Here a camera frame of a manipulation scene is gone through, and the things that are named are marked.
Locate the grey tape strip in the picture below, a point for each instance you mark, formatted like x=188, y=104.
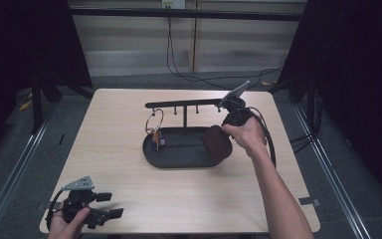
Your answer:
x=309, y=201
x=43, y=205

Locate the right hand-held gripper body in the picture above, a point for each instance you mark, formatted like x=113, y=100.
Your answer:
x=237, y=114

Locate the small black floor piece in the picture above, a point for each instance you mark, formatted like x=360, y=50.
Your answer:
x=61, y=139

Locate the black metal stand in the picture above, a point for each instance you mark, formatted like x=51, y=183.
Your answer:
x=37, y=99

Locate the person's left hand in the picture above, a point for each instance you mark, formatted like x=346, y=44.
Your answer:
x=64, y=230

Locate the white wall socket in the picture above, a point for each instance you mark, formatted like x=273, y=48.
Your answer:
x=174, y=3

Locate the black horizontal bar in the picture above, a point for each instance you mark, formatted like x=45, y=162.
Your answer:
x=129, y=12

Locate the dark curtain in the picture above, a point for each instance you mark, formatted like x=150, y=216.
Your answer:
x=361, y=83
x=20, y=43

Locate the brown zip pouch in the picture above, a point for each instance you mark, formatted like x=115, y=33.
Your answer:
x=217, y=146

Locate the person's right hand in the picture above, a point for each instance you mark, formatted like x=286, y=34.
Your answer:
x=250, y=137

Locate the metal floor rail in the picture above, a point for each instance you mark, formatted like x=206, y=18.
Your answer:
x=10, y=176
x=331, y=172

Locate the yellow floor scrap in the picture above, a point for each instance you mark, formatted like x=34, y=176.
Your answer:
x=25, y=105

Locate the black key stand with tray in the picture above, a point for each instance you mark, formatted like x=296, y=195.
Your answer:
x=185, y=152

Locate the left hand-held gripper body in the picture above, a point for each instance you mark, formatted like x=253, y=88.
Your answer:
x=78, y=202

